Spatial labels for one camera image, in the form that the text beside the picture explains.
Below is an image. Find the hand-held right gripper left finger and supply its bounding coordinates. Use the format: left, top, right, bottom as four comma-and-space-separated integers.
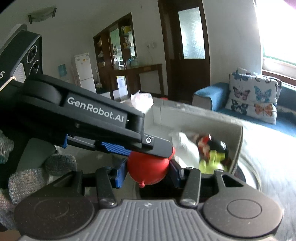
49, 159, 128, 208

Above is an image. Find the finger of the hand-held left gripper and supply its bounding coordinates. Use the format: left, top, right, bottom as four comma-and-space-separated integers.
100, 133, 177, 160

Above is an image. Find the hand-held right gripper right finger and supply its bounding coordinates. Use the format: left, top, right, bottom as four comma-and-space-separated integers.
169, 160, 258, 207

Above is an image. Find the red rubber ball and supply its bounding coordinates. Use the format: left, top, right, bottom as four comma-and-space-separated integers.
127, 148, 176, 188

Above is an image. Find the white storage box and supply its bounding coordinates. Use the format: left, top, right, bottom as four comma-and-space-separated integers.
120, 97, 244, 178

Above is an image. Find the glass desktop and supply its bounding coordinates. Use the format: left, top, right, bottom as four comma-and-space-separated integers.
14, 124, 296, 241

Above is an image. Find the person's left hand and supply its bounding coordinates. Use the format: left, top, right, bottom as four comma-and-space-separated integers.
0, 130, 77, 230

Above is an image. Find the yellow green toy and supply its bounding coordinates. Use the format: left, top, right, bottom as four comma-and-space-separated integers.
198, 150, 225, 173

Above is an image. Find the white refrigerator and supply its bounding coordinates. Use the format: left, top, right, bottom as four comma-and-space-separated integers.
73, 52, 97, 94

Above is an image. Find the white crumpled plastic bag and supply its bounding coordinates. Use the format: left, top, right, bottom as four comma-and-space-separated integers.
130, 91, 154, 114

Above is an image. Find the black red toy figure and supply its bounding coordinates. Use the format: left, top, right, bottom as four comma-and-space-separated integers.
194, 134, 230, 164

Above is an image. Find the dark wooden cabinet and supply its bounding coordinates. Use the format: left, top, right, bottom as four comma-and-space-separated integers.
93, 12, 137, 94

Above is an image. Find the blue sofa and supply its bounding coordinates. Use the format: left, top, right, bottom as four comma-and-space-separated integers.
193, 82, 296, 138

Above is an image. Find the wooden console table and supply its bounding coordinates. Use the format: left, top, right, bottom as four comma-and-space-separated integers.
108, 63, 164, 99

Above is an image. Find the dark wooden door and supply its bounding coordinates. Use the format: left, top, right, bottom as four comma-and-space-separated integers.
158, 0, 211, 103

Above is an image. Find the ceiling lamp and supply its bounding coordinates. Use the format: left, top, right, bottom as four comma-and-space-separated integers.
28, 7, 57, 24

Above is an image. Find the butterfly print pillow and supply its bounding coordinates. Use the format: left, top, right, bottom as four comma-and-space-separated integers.
225, 67, 283, 125

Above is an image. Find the window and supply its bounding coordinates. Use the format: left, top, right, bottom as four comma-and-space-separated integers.
254, 0, 296, 68

